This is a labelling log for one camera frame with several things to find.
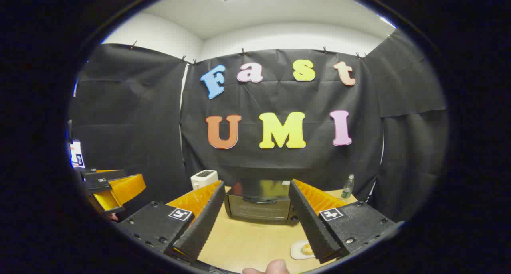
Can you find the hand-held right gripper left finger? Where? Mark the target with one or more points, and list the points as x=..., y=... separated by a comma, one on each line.
x=203, y=226

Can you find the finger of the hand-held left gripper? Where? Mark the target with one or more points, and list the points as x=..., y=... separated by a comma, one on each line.
x=98, y=187
x=111, y=175

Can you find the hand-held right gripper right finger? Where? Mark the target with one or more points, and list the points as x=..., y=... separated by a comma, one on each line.
x=313, y=230

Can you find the round golden bread bun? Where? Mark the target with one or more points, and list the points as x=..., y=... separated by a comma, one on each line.
x=307, y=249

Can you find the black electric oven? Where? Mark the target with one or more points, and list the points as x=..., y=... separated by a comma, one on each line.
x=259, y=206

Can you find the white plate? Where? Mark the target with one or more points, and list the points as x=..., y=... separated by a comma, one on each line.
x=295, y=253

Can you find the white printed board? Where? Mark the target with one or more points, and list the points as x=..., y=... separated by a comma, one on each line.
x=77, y=154

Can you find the white toaster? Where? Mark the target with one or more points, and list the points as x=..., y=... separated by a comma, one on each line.
x=203, y=179

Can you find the clear plastic water bottle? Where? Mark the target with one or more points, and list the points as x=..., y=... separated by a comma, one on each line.
x=347, y=190

